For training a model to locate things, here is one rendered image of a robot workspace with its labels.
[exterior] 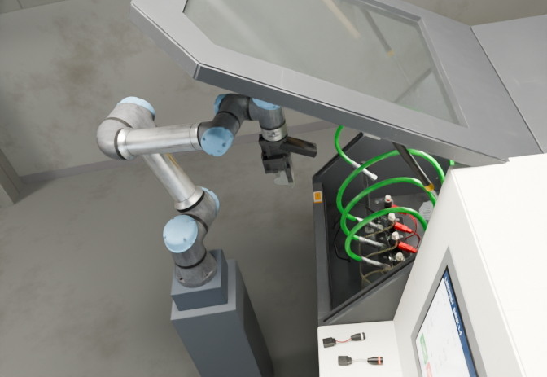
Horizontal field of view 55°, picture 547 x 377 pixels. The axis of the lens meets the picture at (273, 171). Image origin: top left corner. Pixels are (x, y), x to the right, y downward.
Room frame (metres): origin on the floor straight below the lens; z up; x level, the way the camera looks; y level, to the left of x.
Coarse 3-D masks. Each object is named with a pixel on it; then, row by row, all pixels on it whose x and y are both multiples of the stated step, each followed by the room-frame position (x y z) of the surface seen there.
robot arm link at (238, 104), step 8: (224, 96) 1.29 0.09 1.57; (232, 96) 1.29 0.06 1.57; (240, 96) 1.28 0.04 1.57; (216, 104) 1.28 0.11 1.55; (224, 104) 1.26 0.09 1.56; (232, 104) 1.25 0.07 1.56; (240, 104) 1.25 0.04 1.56; (248, 104) 1.24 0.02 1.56; (216, 112) 1.28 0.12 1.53; (232, 112) 1.21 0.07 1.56; (240, 112) 1.23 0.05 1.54; (248, 112) 1.23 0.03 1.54; (240, 120) 1.21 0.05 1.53; (248, 120) 1.24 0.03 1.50
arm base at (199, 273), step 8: (208, 256) 1.27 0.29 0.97; (176, 264) 1.25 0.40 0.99; (200, 264) 1.23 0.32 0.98; (208, 264) 1.25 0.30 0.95; (216, 264) 1.27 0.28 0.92; (176, 272) 1.26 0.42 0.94; (184, 272) 1.23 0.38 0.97; (192, 272) 1.22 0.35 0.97; (200, 272) 1.22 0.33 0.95; (208, 272) 1.24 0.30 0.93; (216, 272) 1.25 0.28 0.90; (184, 280) 1.22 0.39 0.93; (192, 280) 1.21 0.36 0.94; (200, 280) 1.21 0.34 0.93; (208, 280) 1.22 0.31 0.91
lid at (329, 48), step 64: (192, 0) 1.18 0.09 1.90; (256, 0) 1.27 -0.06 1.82; (320, 0) 1.39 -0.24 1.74; (384, 0) 1.49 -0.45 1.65; (192, 64) 0.90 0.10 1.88; (256, 64) 0.93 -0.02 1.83; (320, 64) 1.03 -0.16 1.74; (384, 64) 1.11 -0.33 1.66; (448, 64) 1.17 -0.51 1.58; (384, 128) 0.83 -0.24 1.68; (448, 128) 0.86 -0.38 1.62; (512, 128) 0.93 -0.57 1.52
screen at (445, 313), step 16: (448, 256) 0.68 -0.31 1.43; (448, 272) 0.65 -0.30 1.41; (432, 288) 0.69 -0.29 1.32; (448, 288) 0.63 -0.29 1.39; (432, 304) 0.67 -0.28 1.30; (448, 304) 0.61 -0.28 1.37; (464, 304) 0.56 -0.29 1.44; (432, 320) 0.64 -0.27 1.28; (448, 320) 0.58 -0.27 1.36; (464, 320) 0.53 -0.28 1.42; (416, 336) 0.68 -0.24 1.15; (432, 336) 0.61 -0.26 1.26; (448, 336) 0.56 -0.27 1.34; (464, 336) 0.51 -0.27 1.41; (416, 352) 0.66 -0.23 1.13; (432, 352) 0.59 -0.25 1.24; (448, 352) 0.54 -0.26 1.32; (464, 352) 0.49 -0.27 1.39; (480, 352) 0.46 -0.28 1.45; (432, 368) 0.56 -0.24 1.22; (448, 368) 0.51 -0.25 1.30; (464, 368) 0.47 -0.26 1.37; (480, 368) 0.43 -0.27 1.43
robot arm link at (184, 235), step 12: (180, 216) 1.33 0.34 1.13; (192, 216) 1.33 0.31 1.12; (168, 228) 1.29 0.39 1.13; (180, 228) 1.28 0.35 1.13; (192, 228) 1.27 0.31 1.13; (204, 228) 1.31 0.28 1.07; (168, 240) 1.25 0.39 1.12; (180, 240) 1.23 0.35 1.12; (192, 240) 1.24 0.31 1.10; (180, 252) 1.22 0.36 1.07; (192, 252) 1.23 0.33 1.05; (204, 252) 1.26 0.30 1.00; (180, 264) 1.23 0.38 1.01; (192, 264) 1.22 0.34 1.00
